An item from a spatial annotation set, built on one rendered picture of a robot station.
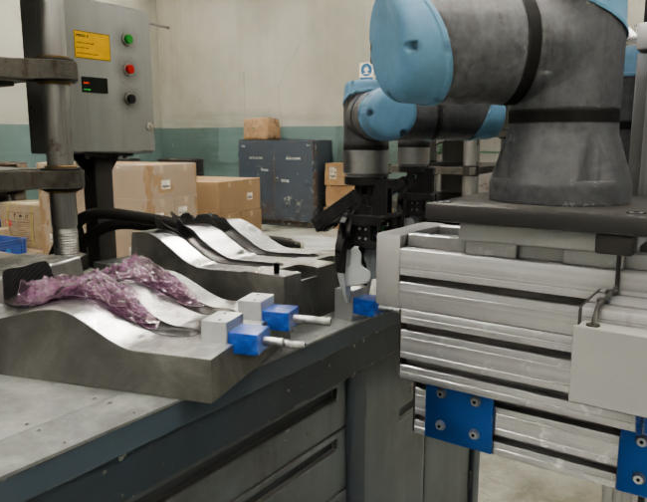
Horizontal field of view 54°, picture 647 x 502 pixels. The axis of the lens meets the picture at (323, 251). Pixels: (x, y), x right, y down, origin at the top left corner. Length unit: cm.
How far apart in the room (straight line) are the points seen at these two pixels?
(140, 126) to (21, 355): 112
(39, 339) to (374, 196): 54
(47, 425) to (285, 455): 46
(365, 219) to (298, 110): 780
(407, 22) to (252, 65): 867
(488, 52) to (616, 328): 28
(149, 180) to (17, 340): 411
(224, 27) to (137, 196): 503
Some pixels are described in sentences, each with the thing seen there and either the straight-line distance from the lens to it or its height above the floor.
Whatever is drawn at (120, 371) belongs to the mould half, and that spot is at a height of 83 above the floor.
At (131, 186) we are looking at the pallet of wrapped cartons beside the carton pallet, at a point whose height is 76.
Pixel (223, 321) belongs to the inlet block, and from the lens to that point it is 81.
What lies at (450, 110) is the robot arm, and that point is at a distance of 97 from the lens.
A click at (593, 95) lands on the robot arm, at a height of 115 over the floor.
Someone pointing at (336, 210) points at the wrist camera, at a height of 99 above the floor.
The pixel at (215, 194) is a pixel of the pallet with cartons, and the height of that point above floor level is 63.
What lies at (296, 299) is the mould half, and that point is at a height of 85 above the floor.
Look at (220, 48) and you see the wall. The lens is 968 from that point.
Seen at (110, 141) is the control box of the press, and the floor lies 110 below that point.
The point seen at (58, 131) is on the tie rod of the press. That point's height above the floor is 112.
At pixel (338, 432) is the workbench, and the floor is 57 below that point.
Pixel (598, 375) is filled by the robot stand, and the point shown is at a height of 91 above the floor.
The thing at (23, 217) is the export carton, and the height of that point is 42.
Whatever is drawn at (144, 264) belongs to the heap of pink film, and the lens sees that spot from 101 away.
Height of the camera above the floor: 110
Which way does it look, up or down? 10 degrees down
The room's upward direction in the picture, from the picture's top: straight up
